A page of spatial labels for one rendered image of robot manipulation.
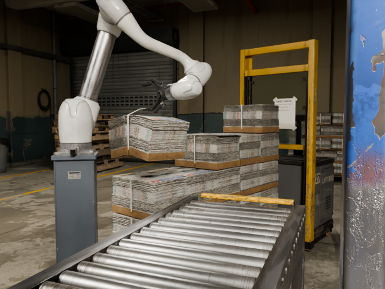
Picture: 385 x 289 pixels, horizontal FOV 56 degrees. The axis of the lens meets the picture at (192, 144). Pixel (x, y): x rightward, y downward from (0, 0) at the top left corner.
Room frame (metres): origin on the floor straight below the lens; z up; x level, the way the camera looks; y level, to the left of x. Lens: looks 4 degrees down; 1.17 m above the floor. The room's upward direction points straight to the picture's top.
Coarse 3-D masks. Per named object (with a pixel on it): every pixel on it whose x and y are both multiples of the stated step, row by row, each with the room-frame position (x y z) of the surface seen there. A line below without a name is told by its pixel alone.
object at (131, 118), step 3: (126, 117) 2.08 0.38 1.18; (129, 117) 2.06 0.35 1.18; (132, 117) 2.04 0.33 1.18; (126, 120) 2.07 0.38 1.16; (129, 120) 2.06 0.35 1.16; (132, 120) 2.04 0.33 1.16; (126, 123) 2.08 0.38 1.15; (129, 123) 2.06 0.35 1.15; (132, 123) 2.04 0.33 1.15; (126, 126) 2.07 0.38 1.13; (129, 126) 2.05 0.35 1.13; (132, 126) 2.04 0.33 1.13; (126, 129) 2.07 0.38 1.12; (129, 129) 2.05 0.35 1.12; (126, 132) 2.07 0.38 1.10; (129, 132) 2.05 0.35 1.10; (126, 135) 2.06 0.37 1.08; (129, 135) 2.04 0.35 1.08; (126, 138) 2.06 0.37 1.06; (129, 138) 2.04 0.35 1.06; (126, 141) 2.06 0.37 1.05; (129, 141) 2.04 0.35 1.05; (126, 144) 2.06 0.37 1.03; (129, 144) 2.04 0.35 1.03
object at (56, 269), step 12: (180, 204) 1.57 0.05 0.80; (156, 216) 1.38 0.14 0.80; (132, 228) 1.22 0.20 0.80; (108, 240) 1.10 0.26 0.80; (84, 252) 0.99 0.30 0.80; (96, 252) 1.00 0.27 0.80; (60, 264) 0.91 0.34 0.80; (72, 264) 0.91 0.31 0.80; (36, 276) 0.84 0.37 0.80; (48, 276) 0.84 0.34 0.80; (12, 288) 0.78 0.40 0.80; (24, 288) 0.78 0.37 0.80; (36, 288) 0.79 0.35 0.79
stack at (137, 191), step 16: (112, 176) 2.21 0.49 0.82; (128, 176) 2.18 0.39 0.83; (144, 176) 2.19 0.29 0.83; (160, 176) 2.19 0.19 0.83; (176, 176) 2.19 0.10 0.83; (192, 176) 2.23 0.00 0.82; (208, 176) 2.34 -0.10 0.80; (224, 176) 2.48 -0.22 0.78; (240, 176) 2.64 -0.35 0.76; (256, 176) 2.81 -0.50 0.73; (128, 192) 2.12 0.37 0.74; (144, 192) 2.02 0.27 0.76; (160, 192) 2.01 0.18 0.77; (176, 192) 2.11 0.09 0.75; (192, 192) 2.23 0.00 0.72; (208, 192) 2.34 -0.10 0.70; (224, 192) 2.48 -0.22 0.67; (256, 192) 2.85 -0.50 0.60; (128, 208) 2.12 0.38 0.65; (144, 208) 2.02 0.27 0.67; (160, 208) 2.02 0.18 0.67; (128, 224) 2.11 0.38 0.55
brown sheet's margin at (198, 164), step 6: (180, 162) 2.60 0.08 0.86; (186, 162) 2.57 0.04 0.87; (192, 162) 2.53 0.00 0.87; (198, 162) 2.50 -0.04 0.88; (204, 162) 2.47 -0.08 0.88; (228, 162) 2.51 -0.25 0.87; (234, 162) 2.57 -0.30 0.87; (204, 168) 2.47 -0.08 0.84; (210, 168) 2.44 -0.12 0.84; (216, 168) 2.41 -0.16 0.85; (222, 168) 2.46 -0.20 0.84
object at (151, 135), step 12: (144, 120) 1.97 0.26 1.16; (156, 120) 1.93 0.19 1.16; (168, 120) 2.00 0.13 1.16; (180, 120) 2.11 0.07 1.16; (132, 132) 2.03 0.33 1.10; (144, 132) 1.96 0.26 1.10; (156, 132) 1.96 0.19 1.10; (168, 132) 2.02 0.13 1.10; (180, 132) 2.10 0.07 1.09; (132, 144) 2.02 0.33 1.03; (144, 144) 1.96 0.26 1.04; (156, 144) 1.97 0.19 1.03; (168, 144) 2.04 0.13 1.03; (180, 144) 2.12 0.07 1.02
